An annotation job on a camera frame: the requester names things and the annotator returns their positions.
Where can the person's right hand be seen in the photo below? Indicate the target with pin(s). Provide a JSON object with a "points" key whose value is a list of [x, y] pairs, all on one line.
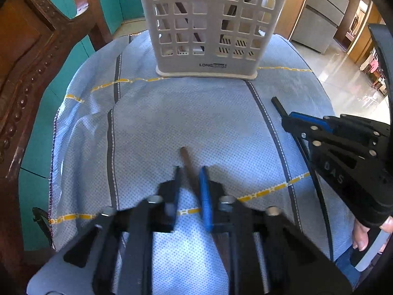
{"points": [[360, 236]]}

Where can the brown wooden chopstick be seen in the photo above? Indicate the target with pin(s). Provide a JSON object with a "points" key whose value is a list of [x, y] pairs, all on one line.
{"points": [[184, 21], [186, 163]]}

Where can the grey refrigerator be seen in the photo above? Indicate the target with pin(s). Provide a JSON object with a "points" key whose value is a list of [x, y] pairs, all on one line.
{"points": [[319, 18]]}

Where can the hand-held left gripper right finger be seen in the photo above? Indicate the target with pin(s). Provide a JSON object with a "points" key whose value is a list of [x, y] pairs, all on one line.
{"points": [[204, 196]]}

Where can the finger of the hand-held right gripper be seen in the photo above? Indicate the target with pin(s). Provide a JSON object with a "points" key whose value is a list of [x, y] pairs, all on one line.
{"points": [[307, 117], [297, 128]]}

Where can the white plastic utensil basket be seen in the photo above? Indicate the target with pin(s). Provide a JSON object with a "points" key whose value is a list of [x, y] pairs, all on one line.
{"points": [[208, 68]]}

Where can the carved wooden chair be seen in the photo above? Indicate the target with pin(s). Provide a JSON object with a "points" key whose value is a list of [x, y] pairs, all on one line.
{"points": [[30, 52]]}

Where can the wooden doorway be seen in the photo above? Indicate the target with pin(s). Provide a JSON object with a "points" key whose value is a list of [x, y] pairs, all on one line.
{"points": [[368, 21]]}

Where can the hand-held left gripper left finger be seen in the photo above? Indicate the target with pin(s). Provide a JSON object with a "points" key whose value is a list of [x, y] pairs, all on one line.
{"points": [[176, 189]]}

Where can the black chopstick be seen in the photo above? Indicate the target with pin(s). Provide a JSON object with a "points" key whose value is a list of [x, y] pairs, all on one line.
{"points": [[278, 104]]}

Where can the blue checked cloth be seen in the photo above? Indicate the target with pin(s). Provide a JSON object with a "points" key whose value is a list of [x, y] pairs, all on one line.
{"points": [[184, 113]]}

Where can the wooden glass door frame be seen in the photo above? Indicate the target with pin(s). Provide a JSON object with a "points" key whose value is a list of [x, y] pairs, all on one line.
{"points": [[299, 6]]}

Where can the blue jeans leg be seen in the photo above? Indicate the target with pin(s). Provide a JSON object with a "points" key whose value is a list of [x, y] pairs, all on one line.
{"points": [[347, 264]]}

